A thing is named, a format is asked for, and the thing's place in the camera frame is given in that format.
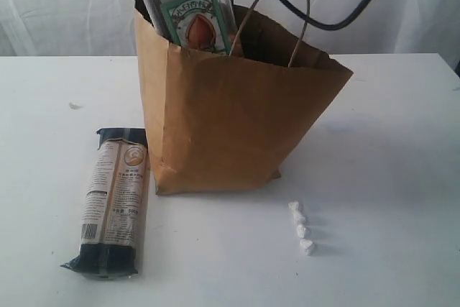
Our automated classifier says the white crumpled pellet upper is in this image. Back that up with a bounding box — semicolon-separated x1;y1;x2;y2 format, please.
288;201;302;212

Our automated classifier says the white crumpled pellet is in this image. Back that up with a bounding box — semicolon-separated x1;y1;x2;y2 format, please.
288;201;302;212
299;239;316;255
293;210;306;224
296;224;310;239

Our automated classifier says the white backdrop curtain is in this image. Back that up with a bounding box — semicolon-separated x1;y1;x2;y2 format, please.
1;0;459;65

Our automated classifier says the large brown paper bag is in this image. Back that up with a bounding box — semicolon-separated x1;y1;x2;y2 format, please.
134;0;352;195

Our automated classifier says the white crumpled pellet lower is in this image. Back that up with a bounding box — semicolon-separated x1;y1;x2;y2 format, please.
293;210;306;224

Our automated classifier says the dark noodle packet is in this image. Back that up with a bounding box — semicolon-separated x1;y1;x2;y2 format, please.
61;127;148;279

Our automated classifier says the white crumpled pellet right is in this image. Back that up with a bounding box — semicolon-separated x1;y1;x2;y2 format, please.
299;239;316;255

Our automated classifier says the white paper scrap on table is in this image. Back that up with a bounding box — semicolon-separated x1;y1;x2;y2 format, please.
68;102;82;110

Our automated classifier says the white crumpled pellet middle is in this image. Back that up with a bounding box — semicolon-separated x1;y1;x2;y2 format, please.
296;224;310;239

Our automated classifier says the nut jar with yellow lid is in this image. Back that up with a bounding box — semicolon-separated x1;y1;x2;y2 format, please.
136;0;237;55

